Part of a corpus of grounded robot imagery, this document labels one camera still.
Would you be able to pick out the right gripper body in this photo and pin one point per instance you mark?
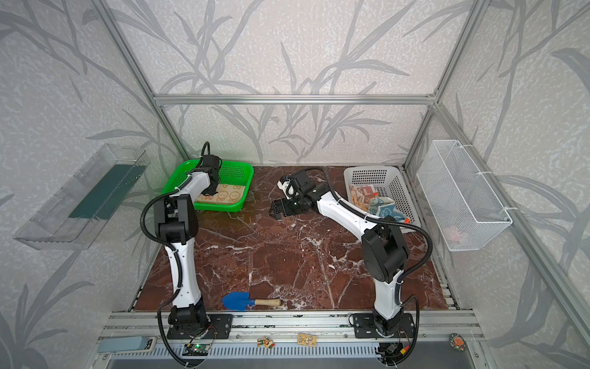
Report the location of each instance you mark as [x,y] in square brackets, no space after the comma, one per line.
[286,205]

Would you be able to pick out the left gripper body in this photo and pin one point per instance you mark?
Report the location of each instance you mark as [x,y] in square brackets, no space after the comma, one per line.
[213,185]

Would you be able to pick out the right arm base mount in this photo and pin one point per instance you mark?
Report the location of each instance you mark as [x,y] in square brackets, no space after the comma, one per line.
[372,325]

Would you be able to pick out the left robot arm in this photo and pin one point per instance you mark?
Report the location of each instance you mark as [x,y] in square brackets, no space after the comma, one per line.
[171,220]

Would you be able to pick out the green plastic basket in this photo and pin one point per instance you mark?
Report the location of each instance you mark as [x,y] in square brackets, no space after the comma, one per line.
[235,180]

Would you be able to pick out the white wire wall basket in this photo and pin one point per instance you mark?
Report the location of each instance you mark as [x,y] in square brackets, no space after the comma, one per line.
[459,194]

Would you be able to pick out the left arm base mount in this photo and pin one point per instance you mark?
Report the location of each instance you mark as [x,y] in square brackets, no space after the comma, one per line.
[218,326]

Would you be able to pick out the grey flat device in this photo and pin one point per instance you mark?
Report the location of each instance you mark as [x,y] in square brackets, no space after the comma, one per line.
[126,345]

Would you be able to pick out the blue trowel wooden handle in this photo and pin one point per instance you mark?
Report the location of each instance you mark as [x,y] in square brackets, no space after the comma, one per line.
[241,301]

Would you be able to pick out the right controller board with wires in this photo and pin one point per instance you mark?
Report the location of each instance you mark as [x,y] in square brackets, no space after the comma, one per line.
[392,351]

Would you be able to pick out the blue patterned towel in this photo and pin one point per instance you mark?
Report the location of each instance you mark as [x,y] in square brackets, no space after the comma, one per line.
[384,207]

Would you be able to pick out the small orange green trinket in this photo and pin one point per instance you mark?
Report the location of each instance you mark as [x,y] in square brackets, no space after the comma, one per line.
[266,342]

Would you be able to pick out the green led circuit board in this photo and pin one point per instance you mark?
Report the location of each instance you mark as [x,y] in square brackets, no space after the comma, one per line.
[196,350]

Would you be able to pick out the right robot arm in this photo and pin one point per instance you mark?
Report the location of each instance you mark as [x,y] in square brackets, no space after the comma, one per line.
[385,250]

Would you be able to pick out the small yellow circuit board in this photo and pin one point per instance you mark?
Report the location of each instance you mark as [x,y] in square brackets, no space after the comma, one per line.
[307,340]

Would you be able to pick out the white plastic basket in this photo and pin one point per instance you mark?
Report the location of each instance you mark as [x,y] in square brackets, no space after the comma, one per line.
[387,181]

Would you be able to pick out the orange patterned towel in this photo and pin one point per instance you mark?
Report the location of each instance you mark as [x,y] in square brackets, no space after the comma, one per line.
[226,195]
[364,197]

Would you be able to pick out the pink object in wire basket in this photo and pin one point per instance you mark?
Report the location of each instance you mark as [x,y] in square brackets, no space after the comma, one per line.
[453,234]

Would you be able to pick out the round orange gadget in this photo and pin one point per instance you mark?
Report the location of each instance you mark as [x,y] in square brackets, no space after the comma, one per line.
[457,342]

